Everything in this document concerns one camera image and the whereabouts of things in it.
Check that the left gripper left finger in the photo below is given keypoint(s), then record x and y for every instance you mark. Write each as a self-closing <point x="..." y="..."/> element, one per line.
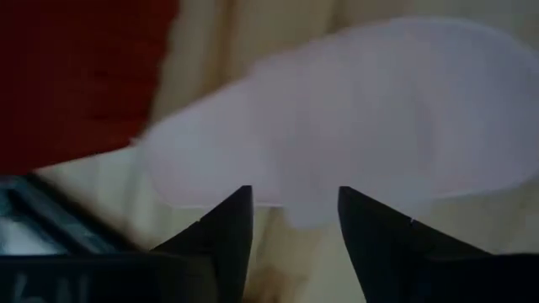
<point x="229" y="235"/>

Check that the black metal table frame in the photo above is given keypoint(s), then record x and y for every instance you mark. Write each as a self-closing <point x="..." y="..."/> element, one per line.
<point x="63" y="219"/>

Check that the pink slide sandal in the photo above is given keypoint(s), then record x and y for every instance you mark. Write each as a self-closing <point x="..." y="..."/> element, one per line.
<point x="358" y="118"/>

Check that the red plastic bin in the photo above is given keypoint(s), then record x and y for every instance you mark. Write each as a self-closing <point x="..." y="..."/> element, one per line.
<point x="76" y="76"/>

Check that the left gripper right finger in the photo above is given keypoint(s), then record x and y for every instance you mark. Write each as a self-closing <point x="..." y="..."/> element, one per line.
<point x="375" y="244"/>

